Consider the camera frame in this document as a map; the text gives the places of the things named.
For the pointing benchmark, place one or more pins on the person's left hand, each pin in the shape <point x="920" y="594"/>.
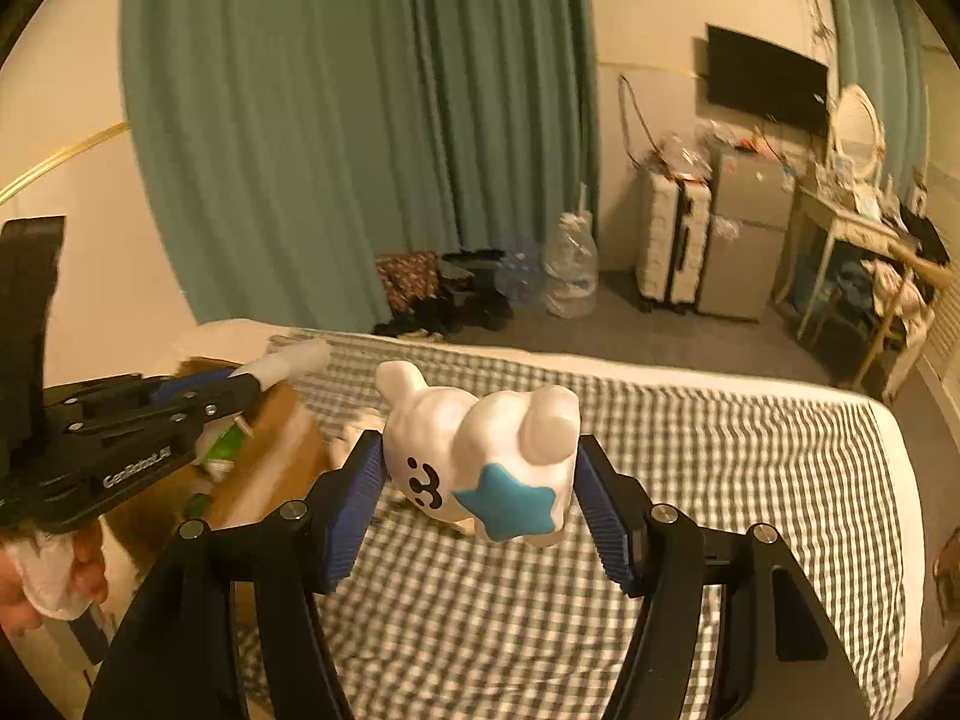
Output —
<point x="91" y="562"/>

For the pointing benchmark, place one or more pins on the green and white carton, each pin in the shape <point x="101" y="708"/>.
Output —
<point x="225" y="451"/>

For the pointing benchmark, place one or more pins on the wooden clothes rack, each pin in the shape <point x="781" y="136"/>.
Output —
<point x="892" y="315"/>

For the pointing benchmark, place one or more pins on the grey mini fridge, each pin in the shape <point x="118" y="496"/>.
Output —
<point x="746" y="240"/>

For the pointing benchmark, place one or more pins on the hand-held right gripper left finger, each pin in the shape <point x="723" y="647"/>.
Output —
<point x="356" y="499"/>

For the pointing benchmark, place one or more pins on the black wall television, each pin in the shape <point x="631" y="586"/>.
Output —
<point x="765" y="79"/>

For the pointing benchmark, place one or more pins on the brown cardboard box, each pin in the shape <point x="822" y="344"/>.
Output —
<point x="277" y="450"/>

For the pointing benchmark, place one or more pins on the white toy dog blue star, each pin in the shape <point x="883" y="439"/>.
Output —
<point x="465" y="420"/>

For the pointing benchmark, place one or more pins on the large clear water bottle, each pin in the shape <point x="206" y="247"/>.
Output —
<point x="571" y="270"/>

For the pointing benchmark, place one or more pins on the white vanity desk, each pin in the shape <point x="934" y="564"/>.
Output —
<point x="832" y="225"/>

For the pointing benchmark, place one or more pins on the green curtain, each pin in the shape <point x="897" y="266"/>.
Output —
<point x="870" y="30"/>
<point x="300" y="127"/>

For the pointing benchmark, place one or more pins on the clear plastic bag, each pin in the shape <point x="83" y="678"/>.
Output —
<point x="679" y="157"/>

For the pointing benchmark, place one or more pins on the black bag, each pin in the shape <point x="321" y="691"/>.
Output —
<point x="472" y="285"/>

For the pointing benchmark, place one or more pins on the checked blanket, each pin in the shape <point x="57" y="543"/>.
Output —
<point x="525" y="615"/>

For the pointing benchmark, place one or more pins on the white suitcase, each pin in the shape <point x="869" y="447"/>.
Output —
<point x="671" y="240"/>

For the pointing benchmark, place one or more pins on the brown patterned bag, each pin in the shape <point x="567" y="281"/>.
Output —
<point x="409" y="281"/>

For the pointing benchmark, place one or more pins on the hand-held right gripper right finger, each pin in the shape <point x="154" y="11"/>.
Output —
<point x="604" y="514"/>

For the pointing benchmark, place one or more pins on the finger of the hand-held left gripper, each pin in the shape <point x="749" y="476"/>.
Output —
<point x="180" y="384"/>
<point x="217" y="401"/>

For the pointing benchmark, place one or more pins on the oval white mirror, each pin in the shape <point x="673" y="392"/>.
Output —
<point x="855" y="124"/>

